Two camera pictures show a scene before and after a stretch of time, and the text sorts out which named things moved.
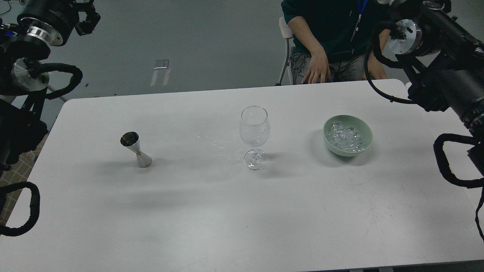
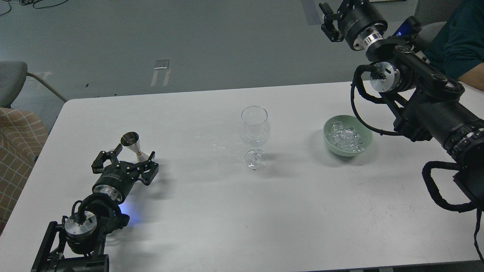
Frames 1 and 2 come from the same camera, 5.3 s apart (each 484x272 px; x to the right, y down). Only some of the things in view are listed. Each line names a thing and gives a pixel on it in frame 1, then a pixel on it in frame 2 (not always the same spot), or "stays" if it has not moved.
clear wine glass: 254,130 stays
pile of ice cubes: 345,139 stays
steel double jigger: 131,139 stays
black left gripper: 44,23 to 118,179
